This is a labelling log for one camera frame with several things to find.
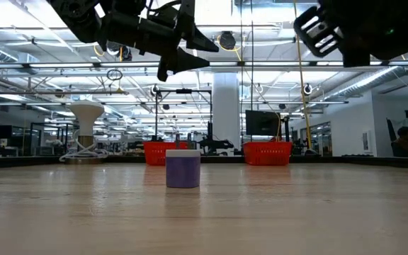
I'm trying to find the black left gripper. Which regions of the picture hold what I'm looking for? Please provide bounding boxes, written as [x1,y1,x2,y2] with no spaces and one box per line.
[97,0,221,83]

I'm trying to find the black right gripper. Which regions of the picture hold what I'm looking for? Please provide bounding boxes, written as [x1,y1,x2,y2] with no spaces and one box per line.
[293,4,346,59]

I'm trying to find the white and purple round adapter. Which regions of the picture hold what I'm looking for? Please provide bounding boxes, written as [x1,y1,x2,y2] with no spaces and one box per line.
[165,149,202,189]

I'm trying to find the red plastic basket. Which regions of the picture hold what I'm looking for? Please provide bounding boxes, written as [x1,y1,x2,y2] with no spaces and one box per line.
[242,141,293,166]
[142,141,191,166]

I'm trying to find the black standing monitor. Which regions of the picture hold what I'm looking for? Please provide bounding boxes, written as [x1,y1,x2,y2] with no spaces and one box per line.
[245,109,281,137]

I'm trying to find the white mushroom table lamp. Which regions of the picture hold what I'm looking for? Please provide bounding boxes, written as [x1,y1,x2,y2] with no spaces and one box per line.
[64,100,106,165]

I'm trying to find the black ceiling cable reel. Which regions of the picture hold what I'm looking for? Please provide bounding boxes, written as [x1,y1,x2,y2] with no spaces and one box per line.
[220,30,237,50]

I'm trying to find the yellow hanging cable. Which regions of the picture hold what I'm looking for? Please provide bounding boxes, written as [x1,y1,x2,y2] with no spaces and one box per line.
[293,0,314,152]

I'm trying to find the white coiled lamp cable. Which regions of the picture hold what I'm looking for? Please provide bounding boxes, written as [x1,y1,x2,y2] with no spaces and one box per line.
[59,130,110,163]

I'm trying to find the black aluminium table frame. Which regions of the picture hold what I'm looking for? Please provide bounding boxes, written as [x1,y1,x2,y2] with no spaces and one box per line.
[0,154,408,170]

